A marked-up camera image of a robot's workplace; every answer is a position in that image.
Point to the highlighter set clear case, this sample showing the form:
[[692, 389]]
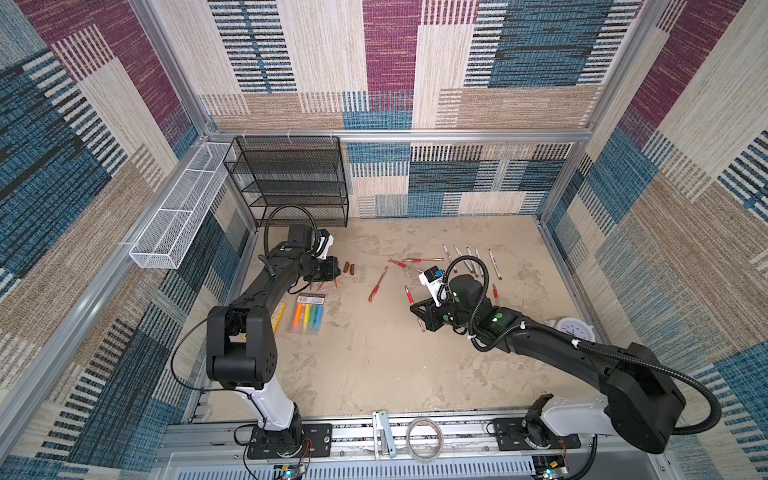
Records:
[[308, 314]]

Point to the white alarm clock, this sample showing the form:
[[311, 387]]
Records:
[[575, 327]]

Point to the yellow calculator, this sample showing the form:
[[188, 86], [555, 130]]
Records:
[[277, 315]]

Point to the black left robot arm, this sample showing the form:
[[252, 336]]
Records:
[[241, 350]]

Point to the brown cap marker bottom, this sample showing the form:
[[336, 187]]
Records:
[[460, 254]]

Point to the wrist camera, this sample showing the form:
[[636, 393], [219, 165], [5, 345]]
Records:
[[325, 241], [433, 279]]

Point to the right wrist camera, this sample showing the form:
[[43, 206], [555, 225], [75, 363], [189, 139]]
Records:
[[433, 279]]

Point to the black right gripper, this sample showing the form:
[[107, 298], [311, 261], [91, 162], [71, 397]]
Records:
[[429, 307]]

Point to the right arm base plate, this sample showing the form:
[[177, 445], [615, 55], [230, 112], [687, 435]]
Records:
[[518, 434]]

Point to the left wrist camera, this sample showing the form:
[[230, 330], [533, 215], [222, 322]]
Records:
[[325, 241]]

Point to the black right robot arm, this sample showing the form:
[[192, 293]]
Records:
[[640, 400]]

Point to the aluminium rail bracket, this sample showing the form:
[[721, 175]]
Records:
[[383, 438]]

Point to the brown cap white marker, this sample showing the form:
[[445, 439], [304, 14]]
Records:
[[447, 253]]

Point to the white wire mesh basket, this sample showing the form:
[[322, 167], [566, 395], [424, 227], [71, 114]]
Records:
[[166, 239]]

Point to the black wire mesh shelf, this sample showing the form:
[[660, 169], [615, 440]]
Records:
[[308, 171]]

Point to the green cap marker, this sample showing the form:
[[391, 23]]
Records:
[[471, 253], [495, 265], [480, 263]]

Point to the red gel pen upright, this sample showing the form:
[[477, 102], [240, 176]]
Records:
[[376, 288]]

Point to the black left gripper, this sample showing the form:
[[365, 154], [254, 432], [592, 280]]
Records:
[[333, 270]]

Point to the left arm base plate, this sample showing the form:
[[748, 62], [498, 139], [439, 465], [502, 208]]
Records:
[[312, 439]]

